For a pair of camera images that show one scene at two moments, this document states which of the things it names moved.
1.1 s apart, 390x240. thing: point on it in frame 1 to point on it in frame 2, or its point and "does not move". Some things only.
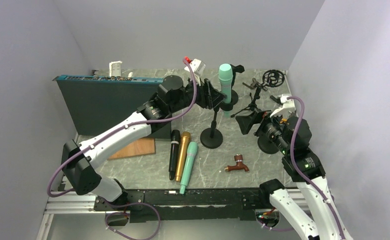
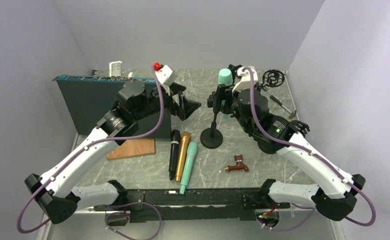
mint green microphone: [225, 75] does not move
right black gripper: [245, 122] to [223, 92]
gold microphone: [185, 137] does not move
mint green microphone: [192, 149] does not move
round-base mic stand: [212, 138] does not move
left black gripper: [209, 97] to [185, 108]
